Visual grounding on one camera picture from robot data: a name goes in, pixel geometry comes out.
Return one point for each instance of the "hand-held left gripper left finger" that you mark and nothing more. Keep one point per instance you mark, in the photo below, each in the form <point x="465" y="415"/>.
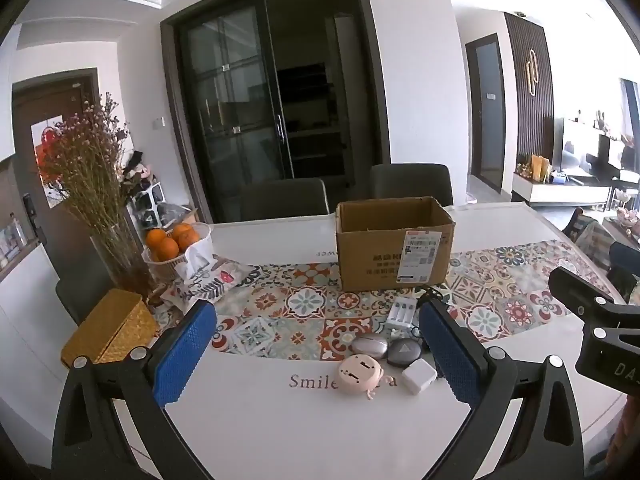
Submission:
<point x="185" y="350"/>

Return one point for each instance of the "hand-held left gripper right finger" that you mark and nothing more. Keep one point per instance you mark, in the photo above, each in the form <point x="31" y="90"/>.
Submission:
<point x="450" y="355"/>

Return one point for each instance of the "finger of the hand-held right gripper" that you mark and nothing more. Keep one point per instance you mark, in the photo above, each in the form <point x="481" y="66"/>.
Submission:
<point x="600" y="350"/>

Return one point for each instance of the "white cube charger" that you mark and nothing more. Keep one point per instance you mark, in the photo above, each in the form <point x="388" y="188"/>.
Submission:
<point x="419" y="376"/>

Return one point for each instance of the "grey round case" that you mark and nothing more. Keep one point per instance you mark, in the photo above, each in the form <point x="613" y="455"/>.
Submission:
<point x="404" y="351"/>

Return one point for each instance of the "silver oval case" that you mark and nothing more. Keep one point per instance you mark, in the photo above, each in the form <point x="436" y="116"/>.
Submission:
<point x="369" y="346"/>

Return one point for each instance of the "pink round gadget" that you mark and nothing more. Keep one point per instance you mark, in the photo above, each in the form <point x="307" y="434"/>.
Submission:
<point x="357" y="372"/>

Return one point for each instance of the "brown cardboard box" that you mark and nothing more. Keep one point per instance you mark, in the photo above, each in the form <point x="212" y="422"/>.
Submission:
<point x="370" y="260"/>

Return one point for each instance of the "white battery charger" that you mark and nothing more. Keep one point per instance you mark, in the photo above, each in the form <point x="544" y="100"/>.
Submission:
<point x="400" y="316"/>

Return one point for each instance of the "floral cloth pouch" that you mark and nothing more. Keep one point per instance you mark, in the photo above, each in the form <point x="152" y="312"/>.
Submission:
<point x="210" y="280"/>

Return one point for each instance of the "yellow woven box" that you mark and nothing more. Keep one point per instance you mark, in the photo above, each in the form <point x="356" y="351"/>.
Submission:
<point x="110" y="325"/>

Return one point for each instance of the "dark blue chair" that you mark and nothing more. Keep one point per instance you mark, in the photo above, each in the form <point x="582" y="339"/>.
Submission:
<point x="625" y="270"/>

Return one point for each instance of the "white plastic basket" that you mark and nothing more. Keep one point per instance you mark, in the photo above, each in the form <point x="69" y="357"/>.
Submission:
<point x="162" y="269"/>

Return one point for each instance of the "white plastic bag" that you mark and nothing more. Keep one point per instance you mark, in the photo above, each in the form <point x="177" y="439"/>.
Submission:
<point x="197" y="260"/>

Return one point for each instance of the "orange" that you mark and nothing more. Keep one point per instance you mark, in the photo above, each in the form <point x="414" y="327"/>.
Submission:
<point x="181" y="231"/>
<point x="168" y="249"/>
<point x="190" y="241"/>
<point x="156" y="239"/>

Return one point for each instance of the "glass vase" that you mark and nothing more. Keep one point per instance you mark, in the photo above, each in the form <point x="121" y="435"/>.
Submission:
<point x="122" y="260"/>

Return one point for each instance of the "chair with patterned cushion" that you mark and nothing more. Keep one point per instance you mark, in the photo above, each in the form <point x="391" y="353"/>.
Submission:
<point x="590" y="240"/>

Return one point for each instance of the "dark grey dining chair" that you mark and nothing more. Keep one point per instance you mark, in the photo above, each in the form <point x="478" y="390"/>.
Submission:
<point x="80" y="295"/>
<point x="410" y="185"/>
<point x="285" y="200"/>

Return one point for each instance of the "white cubby shelf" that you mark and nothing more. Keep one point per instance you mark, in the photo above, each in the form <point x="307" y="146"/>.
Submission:
<point x="160" y="205"/>

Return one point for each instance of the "white television cabinet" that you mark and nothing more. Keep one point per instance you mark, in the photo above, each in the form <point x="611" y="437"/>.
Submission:
<point x="550" y="192"/>

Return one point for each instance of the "stuffed toys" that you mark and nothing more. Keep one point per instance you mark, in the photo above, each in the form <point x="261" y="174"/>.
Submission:
<point x="140" y="170"/>

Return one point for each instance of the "yellow paper bags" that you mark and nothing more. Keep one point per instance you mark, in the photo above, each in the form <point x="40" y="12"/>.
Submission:
<point x="540" y="169"/>

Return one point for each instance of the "television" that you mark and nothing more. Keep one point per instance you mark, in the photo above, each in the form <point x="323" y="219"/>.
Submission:
<point x="585" y="145"/>

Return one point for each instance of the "black door lock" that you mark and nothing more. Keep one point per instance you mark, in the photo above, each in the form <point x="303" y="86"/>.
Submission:
<point x="29" y="215"/>

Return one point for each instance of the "dried flower bouquet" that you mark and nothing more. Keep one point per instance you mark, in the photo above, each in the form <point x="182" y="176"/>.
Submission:
<point x="85" y="160"/>

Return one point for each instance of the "dark glass sliding door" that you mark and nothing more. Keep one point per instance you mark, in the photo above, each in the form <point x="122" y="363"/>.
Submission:
<point x="225" y="110"/>

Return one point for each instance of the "dark hallway door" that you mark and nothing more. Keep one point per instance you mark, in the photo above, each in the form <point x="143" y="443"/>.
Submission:
<point x="487" y="110"/>

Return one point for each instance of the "red door decoration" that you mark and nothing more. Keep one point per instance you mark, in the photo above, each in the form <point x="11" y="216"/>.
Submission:
<point x="47" y="140"/>

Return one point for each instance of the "brown wooden door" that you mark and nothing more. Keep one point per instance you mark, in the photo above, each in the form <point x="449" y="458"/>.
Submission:
<point x="75" y="105"/>

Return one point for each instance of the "white light switch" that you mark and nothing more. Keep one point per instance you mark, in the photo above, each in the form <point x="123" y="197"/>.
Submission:
<point x="158" y="121"/>

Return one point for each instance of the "dark slatted wall panel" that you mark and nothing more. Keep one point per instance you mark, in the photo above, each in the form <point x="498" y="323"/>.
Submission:
<point x="542" y="120"/>

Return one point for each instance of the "gold wall ornament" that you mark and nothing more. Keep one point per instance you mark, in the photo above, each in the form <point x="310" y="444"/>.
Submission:
<point x="531" y="72"/>

